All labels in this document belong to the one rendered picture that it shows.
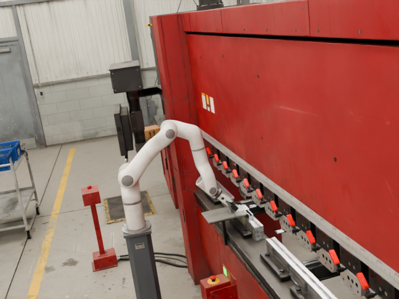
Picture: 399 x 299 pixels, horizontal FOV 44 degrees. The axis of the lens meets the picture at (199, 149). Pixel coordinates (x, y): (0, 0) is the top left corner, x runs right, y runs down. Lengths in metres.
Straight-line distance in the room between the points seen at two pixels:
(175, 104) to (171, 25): 0.60
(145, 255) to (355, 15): 2.15
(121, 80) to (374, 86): 2.64
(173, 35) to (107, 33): 6.33
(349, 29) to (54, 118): 9.03
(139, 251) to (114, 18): 7.38
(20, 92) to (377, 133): 9.13
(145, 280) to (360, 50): 2.20
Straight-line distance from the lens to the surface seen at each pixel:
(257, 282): 2.93
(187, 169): 4.05
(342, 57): 1.79
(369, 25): 1.62
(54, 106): 10.35
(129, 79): 3.98
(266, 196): 2.74
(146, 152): 3.06
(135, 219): 3.19
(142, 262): 3.30
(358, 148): 1.80
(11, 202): 6.50
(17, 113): 10.44
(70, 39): 10.19
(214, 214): 3.30
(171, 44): 3.86
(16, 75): 10.32
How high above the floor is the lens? 2.32
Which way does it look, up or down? 16 degrees down
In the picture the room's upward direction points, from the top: 7 degrees counter-clockwise
